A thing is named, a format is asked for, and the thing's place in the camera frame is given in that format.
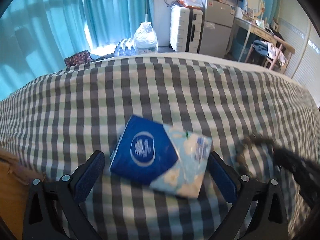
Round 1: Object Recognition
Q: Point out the large clear water jug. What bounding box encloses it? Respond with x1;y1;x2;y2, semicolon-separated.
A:
133;22;158;55

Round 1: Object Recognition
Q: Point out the wooden chair with clothes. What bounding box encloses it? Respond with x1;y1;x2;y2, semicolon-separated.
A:
245;39;295;73

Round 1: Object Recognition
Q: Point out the teal window curtain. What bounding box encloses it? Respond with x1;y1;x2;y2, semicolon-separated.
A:
1;0;152;99

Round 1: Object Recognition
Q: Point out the grey mini fridge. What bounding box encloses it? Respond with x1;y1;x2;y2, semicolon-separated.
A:
199;0;234;58

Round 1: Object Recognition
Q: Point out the wooden desk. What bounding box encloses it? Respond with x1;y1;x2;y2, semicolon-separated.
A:
226;17;296;74

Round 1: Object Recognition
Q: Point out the pack of water bottles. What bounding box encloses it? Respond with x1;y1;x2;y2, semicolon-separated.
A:
113;38;136;57

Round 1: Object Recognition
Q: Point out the white suitcase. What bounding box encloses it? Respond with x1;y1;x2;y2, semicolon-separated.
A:
170;5;203;53

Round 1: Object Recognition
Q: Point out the round white mirror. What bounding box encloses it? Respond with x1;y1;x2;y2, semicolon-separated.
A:
246;0;265;18

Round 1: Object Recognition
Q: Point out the blue tissue pack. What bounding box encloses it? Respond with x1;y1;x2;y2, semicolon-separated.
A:
110;115;212;199

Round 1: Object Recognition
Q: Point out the brown cardboard box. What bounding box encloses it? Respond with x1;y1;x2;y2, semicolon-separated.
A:
1;148;46;239

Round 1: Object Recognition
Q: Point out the dark patterned bag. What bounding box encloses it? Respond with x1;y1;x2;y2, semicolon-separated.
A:
64;50;93;67

